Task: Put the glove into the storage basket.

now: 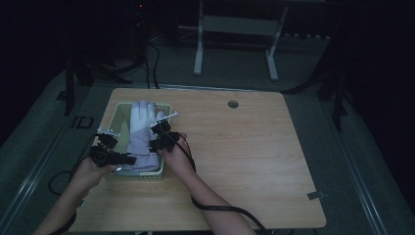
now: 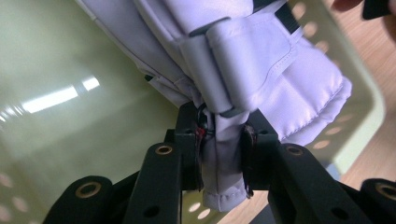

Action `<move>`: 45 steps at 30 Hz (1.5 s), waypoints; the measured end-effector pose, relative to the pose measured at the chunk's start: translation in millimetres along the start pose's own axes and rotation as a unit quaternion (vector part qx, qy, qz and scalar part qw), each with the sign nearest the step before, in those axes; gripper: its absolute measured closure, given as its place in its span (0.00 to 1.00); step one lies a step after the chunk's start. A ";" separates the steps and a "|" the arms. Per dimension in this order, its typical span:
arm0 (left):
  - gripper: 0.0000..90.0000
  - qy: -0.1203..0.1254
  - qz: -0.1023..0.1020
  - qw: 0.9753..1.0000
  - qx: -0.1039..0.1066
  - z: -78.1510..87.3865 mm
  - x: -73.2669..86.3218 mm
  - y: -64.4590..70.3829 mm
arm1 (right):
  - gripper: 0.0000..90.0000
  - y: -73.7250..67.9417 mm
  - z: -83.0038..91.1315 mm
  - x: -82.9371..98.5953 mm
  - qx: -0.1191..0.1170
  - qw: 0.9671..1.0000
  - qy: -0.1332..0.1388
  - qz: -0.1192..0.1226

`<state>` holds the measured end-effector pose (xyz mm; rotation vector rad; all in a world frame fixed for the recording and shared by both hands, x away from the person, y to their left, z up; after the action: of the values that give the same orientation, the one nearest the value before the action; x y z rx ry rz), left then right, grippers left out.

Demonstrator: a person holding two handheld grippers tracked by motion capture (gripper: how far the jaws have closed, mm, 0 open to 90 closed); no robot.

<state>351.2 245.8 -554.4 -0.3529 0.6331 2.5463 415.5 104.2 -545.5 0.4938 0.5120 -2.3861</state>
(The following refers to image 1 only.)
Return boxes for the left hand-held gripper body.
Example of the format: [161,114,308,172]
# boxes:
[90,127,127,166]

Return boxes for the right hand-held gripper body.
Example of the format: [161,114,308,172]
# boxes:
[150,111,181,153]

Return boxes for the lilac glove with white back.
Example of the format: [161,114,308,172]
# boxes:
[122,100,166,173]

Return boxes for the pale green plastic basket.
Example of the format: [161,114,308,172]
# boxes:
[110,101,173,181]

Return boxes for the person's left hand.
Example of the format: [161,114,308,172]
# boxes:
[71,157,117,194]

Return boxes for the person's right hand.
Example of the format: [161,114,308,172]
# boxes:
[161,132,197,179]

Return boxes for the black tripod stand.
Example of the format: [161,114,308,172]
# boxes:
[283,42,355,132]
[56,45,133,118]

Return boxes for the white metal stand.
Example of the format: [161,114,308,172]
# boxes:
[177,0,290,82]

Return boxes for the left hand-held gripper black cable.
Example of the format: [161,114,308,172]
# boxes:
[48,135,99,235]

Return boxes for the hand-held gripper black cable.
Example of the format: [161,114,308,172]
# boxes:
[48,135,99,235]
[162,128,273,235]

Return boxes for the black hanging cables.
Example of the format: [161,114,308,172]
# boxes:
[142,19,161,90]

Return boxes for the black looped floor cable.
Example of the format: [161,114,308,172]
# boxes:
[47,169,75,198]

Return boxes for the right hand-held gripper black cable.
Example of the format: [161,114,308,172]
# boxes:
[162,128,273,235]

